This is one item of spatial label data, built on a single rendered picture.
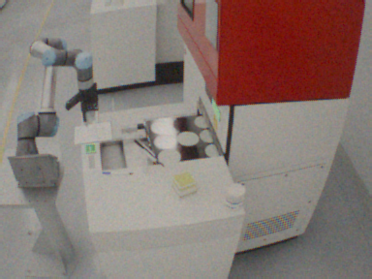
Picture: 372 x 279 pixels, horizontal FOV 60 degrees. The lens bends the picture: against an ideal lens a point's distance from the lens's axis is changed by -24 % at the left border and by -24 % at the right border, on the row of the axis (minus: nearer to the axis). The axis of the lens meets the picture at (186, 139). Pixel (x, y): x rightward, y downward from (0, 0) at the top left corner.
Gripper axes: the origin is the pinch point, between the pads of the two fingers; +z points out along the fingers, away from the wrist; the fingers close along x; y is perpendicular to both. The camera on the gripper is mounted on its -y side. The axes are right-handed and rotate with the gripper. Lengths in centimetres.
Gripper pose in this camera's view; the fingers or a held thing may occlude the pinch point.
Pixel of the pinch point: (85, 124)
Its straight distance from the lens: 176.7
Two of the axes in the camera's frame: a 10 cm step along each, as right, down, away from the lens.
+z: -0.2, 7.7, 6.4
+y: 9.8, -1.2, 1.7
